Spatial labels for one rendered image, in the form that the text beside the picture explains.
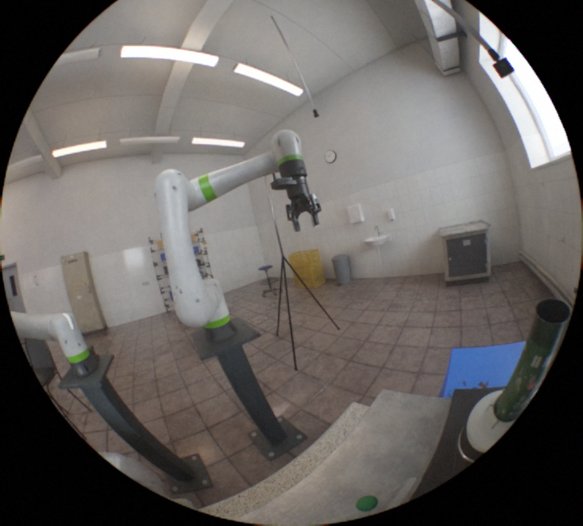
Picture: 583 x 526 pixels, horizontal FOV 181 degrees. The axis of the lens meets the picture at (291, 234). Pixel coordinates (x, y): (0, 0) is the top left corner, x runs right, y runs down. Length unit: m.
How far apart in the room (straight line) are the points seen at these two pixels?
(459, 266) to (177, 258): 3.00
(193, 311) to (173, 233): 0.24
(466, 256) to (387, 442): 2.80
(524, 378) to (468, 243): 2.77
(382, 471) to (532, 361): 0.17
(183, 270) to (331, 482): 0.57
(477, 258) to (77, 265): 7.47
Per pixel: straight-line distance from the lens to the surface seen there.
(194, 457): 1.61
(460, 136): 3.72
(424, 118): 3.81
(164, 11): 3.43
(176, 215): 0.59
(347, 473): 0.26
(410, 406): 0.30
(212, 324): 0.77
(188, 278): 0.58
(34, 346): 2.53
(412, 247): 3.63
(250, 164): 0.75
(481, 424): 0.23
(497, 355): 1.02
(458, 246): 2.90
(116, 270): 5.44
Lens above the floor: 1.27
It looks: level
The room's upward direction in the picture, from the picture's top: 13 degrees counter-clockwise
